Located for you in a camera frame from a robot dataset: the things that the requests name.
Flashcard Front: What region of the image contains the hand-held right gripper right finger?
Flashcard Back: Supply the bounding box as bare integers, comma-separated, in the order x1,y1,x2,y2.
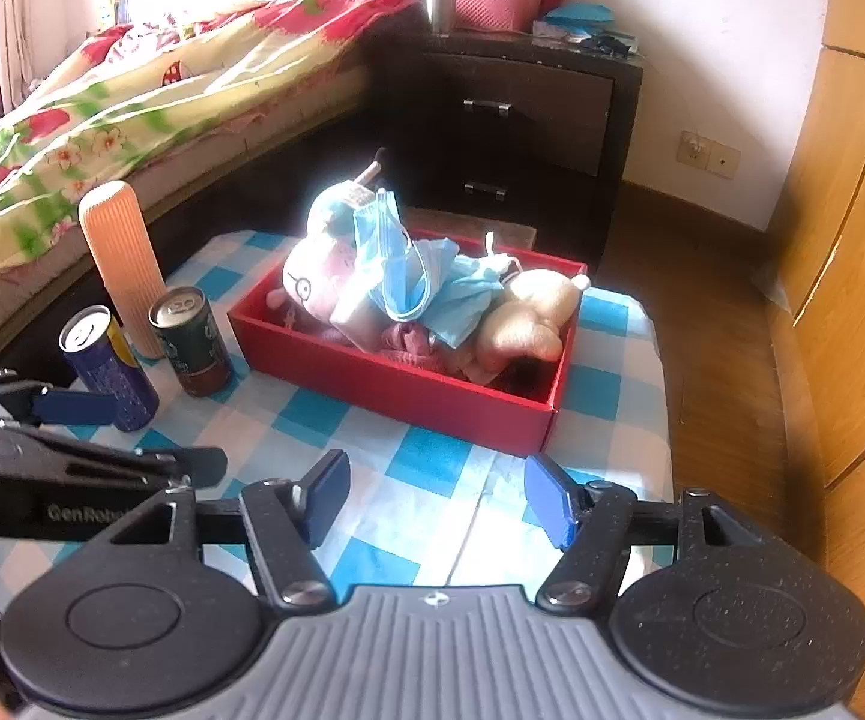
523,454,776,613

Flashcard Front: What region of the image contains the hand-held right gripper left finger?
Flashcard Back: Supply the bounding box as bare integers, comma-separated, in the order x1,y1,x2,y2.
91,450,352,611

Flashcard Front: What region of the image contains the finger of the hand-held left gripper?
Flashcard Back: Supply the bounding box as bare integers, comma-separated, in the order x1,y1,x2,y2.
0,366,119,428
34,431,229,488

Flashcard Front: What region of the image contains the red cardboard box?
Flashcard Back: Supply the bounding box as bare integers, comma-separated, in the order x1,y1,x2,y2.
228,229,589,458

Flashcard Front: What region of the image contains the pink cloth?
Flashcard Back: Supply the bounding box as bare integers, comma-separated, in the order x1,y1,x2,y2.
378,321,480,383

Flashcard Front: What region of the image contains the beige plush toy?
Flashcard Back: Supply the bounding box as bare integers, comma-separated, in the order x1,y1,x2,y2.
475,268,592,385

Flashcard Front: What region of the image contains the pink pig plush toy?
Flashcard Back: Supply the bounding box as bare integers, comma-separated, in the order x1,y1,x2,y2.
282,148,393,332

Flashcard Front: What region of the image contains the blue drink can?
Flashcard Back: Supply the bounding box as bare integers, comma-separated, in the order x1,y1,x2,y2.
58,305,161,433

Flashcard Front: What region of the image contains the yellow container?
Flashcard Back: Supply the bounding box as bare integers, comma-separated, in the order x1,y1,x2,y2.
106,313,137,370

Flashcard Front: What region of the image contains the dark green drink can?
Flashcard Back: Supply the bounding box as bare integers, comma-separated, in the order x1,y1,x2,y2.
148,286,235,398

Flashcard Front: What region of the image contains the blue white checkered tablecloth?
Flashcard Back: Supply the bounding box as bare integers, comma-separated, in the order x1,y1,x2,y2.
0,227,678,616

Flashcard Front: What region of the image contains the orange ribbed cylinder bottle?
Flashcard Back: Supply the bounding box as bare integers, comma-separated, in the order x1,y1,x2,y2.
78,181,167,360

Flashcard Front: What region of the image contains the floral bed blanket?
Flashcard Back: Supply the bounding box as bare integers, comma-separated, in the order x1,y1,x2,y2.
0,0,422,308

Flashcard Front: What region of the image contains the bed mattress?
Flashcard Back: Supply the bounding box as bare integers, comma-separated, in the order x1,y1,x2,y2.
0,64,373,350

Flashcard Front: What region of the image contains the light wooden wardrobe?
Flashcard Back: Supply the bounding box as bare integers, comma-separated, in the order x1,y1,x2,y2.
753,0,865,720

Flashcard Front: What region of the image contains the dark wooden nightstand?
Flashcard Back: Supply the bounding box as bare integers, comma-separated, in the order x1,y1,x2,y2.
381,28,645,265

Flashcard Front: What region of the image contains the dark small clutter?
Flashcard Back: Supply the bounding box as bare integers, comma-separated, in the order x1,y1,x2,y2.
580,28,640,55

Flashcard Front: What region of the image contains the blue flat packet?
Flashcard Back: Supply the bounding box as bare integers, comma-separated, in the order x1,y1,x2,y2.
543,4,615,29

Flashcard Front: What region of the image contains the pink plastic basket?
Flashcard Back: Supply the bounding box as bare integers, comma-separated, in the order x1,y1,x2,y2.
454,0,547,33

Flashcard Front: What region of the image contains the beige wall outlet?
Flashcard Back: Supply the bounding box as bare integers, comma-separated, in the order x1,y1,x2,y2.
678,131,741,178

